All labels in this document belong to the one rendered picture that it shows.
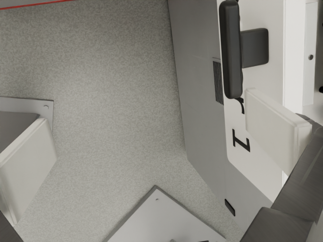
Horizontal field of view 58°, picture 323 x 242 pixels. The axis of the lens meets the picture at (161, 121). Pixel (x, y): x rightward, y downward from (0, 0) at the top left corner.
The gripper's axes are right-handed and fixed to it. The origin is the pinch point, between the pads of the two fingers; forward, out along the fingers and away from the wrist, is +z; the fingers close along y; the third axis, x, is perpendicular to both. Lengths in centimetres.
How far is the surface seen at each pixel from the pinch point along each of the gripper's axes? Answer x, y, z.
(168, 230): -87, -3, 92
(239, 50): 3.4, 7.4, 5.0
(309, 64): -0.4, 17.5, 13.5
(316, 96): -4.7, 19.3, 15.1
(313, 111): -6.5, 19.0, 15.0
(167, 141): -44, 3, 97
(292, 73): 1.3, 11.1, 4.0
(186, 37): -1, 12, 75
